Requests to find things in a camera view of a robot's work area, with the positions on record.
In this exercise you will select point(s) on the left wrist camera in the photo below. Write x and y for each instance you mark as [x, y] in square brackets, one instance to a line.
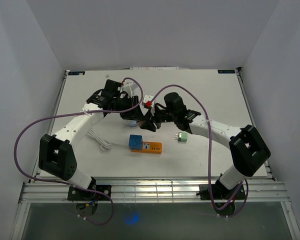
[127, 88]

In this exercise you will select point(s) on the orange power strip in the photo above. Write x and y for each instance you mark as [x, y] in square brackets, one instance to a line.
[150, 148]

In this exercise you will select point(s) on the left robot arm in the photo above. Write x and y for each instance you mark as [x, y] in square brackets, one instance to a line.
[57, 151]

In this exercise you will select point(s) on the aluminium frame rail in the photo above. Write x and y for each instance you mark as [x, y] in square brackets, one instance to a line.
[150, 191]

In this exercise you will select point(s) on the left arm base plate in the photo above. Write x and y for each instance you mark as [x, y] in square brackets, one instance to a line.
[90, 192]

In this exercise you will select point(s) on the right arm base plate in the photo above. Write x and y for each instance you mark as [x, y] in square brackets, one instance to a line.
[220, 192]

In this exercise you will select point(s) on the green usb charger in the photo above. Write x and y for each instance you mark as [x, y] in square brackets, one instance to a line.
[182, 137]

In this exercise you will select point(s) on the round light blue socket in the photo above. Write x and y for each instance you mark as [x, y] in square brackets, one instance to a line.
[132, 123]

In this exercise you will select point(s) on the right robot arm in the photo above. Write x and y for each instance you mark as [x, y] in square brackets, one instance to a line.
[247, 147]

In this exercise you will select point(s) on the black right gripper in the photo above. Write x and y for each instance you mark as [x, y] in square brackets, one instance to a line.
[149, 125]

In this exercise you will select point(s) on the blue cube socket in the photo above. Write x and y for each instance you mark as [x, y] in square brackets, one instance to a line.
[135, 142]

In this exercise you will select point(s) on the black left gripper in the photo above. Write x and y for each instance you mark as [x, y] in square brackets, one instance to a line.
[135, 114]

